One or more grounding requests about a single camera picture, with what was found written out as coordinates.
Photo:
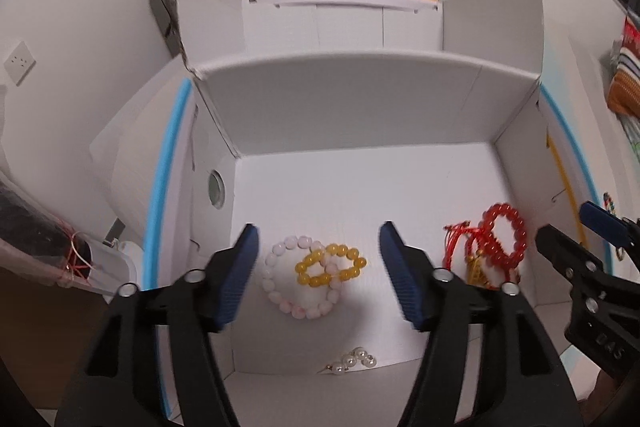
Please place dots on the white cardboard box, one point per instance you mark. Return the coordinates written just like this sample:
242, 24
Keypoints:
360, 187

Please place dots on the striped knitted cloth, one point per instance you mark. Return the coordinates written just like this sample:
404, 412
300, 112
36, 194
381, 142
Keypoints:
627, 72

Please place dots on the black bag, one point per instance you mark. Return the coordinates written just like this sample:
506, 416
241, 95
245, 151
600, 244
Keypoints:
165, 17

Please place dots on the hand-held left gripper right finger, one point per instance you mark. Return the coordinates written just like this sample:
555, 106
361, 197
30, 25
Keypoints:
402, 282

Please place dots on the white pearl earring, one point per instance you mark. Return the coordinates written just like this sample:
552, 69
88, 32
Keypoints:
352, 361

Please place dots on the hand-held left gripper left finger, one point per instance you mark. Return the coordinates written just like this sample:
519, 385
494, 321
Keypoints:
237, 277

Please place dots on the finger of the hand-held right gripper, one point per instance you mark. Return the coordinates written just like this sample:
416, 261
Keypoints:
602, 222
570, 252

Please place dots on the clear plastic bag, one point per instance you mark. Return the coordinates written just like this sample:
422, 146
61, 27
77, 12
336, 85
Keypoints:
35, 237

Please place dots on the white wall socket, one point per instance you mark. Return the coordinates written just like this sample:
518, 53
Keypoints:
20, 63

